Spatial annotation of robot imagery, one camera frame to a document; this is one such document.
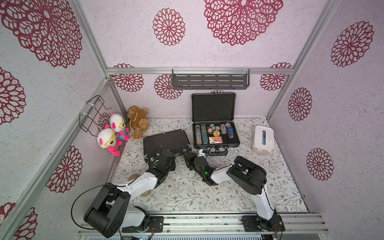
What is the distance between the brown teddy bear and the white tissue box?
A: 29.6 inches

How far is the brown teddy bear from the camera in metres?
1.02

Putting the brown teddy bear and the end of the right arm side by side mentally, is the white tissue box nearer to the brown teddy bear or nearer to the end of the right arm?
the end of the right arm

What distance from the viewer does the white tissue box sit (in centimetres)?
97
